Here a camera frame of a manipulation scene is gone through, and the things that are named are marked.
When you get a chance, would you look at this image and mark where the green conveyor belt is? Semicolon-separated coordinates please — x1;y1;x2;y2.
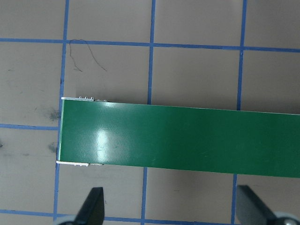
56;96;300;179

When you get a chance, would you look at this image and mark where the thin black thread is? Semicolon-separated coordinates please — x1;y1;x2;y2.
68;38;108;72

